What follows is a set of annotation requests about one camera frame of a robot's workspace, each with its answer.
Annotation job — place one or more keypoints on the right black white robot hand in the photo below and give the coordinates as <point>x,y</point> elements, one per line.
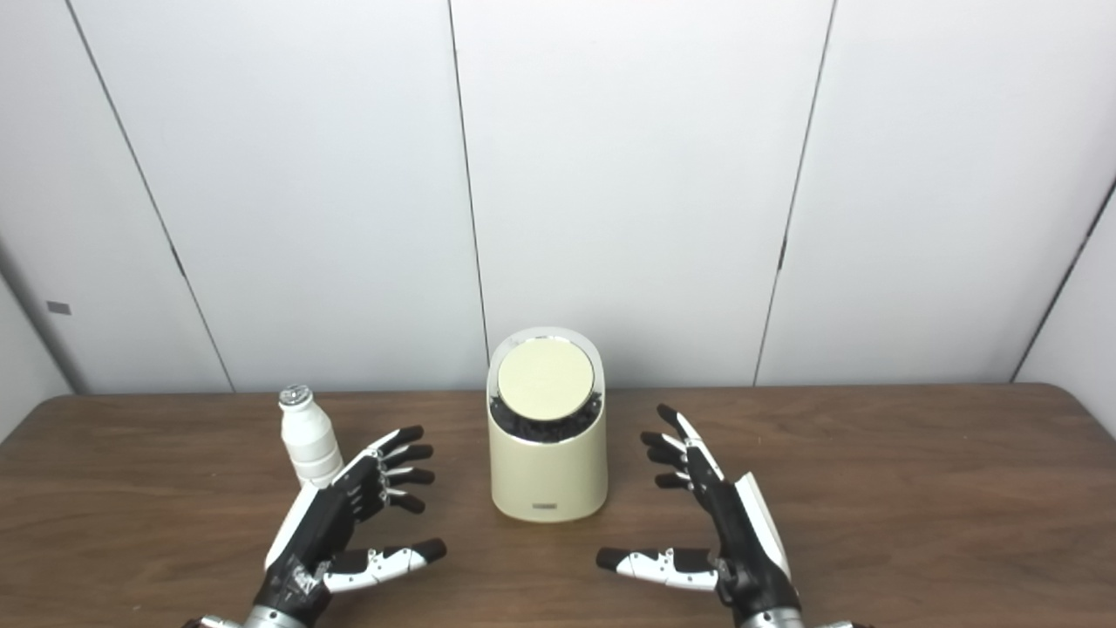
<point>741,532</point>

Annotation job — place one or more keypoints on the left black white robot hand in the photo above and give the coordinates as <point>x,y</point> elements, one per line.
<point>318,523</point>

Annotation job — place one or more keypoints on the small white plastic bottle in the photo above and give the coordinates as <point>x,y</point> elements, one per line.
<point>307,440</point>

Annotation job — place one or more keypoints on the cream-colored lidded bin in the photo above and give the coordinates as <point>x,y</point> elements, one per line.
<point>547,475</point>

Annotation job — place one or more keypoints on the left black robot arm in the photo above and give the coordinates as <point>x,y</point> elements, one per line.
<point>270,619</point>

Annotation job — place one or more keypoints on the small gray wall label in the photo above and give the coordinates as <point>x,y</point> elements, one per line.
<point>58,308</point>

